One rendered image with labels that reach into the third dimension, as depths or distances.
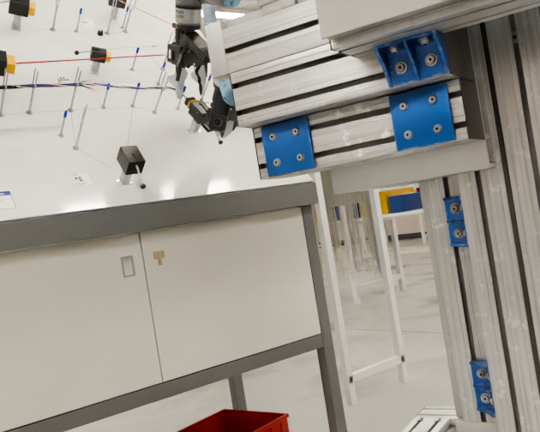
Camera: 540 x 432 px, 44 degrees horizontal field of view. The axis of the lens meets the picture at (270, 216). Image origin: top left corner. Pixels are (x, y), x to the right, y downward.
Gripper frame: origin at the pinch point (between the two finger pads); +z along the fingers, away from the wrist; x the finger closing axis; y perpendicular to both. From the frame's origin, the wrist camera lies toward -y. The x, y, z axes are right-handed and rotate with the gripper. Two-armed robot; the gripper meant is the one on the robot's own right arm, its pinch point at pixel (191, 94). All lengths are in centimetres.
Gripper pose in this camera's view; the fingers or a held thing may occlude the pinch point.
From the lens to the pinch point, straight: 202.4
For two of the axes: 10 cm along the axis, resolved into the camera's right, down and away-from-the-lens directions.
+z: -0.7, 9.1, 4.1
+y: -7.1, -3.3, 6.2
